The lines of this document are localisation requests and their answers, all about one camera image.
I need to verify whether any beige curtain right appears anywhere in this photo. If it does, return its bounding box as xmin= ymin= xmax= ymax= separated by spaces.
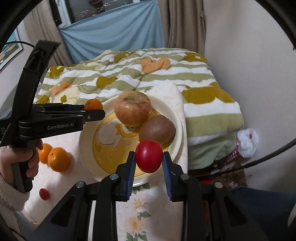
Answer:
xmin=158 ymin=0 xmax=206 ymax=55

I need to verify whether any framed wall picture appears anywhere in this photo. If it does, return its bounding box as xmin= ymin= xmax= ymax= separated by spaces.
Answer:
xmin=0 ymin=29 xmax=23 ymax=70

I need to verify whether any beige curtain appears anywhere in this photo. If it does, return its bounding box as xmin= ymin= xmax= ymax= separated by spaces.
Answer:
xmin=158 ymin=0 xmax=206 ymax=55
xmin=23 ymin=1 xmax=72 ymax=67

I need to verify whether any white plastic bag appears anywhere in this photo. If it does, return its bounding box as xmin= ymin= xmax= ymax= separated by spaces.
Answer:
xmin=236 ymin=128 xmax=259 ymax=159

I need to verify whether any white floral tablecloth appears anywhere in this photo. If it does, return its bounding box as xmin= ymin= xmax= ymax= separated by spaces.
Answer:
xmin=24 ymin=82 xmax=188 ymax=240

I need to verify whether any beige curtain left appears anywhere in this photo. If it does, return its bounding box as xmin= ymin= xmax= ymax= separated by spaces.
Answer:
xmin=23 ymin=1 xmax=72 ymax=67

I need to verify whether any white fleece sleeve forearm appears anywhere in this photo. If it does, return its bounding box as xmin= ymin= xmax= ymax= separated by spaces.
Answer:
xmin=1 ymin=176 xmax=32 ymax=240

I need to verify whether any green striped floral quilt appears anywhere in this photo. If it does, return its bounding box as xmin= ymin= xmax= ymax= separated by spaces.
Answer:
xmin=34 ymin=48 xmax=244 ymax=170

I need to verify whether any cream duck pattern plate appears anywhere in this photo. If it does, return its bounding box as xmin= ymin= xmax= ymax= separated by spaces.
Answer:
xmin=79 ymin=94 xmax=183 ymax=181

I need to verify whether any person's left hand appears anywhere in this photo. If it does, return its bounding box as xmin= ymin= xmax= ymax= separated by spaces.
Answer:
xmin=1 ymin=147 xmax=40 ymax=186

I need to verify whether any large red-yellow apple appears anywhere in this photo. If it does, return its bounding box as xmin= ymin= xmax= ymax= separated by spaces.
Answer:
xmin=114 ymin=90 xmax=152 ymax=127

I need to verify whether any blue cloth curtain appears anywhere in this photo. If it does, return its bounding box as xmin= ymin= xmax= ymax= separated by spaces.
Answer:
xmin=59 ymin=1 xmax=165 ymax=63

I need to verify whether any window frame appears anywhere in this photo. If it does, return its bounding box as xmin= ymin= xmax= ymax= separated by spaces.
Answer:
xmin=49 ymin=0 xmax=140 ymax=28

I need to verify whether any brown kiwi fruit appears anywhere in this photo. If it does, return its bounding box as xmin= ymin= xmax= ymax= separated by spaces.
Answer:
xmin=138 ymin=115 xmax=176 ymax=145

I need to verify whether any small red cherry tomato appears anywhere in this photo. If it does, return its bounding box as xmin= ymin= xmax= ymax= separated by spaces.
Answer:
xmin=39 ymin=188 xmax=50 ymax=200

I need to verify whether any black cable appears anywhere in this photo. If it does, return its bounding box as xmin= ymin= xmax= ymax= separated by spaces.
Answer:
xmin=194 ymin=138 xmax=296 ymax=178

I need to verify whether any small mandarin orange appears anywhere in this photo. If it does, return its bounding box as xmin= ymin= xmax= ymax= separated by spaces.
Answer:
xmin=83 ymin=98 xmax=103 ymax=110

